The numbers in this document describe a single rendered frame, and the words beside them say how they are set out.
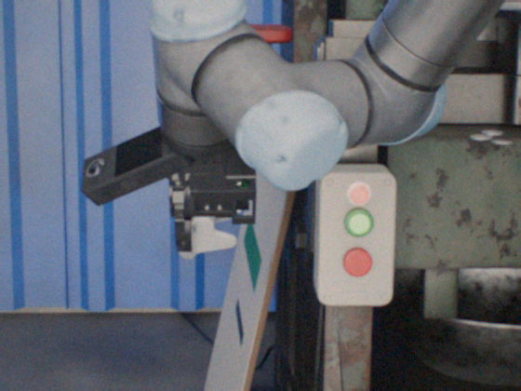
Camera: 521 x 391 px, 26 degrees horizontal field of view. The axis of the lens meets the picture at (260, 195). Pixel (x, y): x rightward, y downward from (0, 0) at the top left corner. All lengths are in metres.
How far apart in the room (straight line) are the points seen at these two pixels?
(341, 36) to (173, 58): 0.54
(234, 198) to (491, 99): 0.40
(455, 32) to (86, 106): 1.73
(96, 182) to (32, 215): 1.59
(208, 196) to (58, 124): 1.57
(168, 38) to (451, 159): 0.44
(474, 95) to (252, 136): 0.52
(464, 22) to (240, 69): 0.18
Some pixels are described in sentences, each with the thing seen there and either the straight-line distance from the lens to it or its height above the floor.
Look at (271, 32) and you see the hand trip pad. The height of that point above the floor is 0.76.
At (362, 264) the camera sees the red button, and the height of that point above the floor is 0.54.
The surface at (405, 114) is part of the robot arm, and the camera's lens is 0.93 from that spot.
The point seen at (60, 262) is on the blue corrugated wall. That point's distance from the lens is 2.65.
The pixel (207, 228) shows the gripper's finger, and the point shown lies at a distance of 1.09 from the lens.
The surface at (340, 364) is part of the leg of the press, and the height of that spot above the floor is 0.41.
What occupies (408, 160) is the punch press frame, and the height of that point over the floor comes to 0.62.
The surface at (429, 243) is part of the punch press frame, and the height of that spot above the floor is 0.53.
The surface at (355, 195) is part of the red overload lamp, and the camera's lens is 1.08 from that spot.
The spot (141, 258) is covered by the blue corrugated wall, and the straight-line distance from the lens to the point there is 2.63.
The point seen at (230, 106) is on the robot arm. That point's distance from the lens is 0.85.
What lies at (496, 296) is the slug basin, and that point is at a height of 0.35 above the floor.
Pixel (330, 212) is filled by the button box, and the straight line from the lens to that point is 1.09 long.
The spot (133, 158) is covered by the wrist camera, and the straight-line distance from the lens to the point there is 1.03.
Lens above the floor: 0.83
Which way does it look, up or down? 12 degrees down
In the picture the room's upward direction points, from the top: 1 degrees clockwise
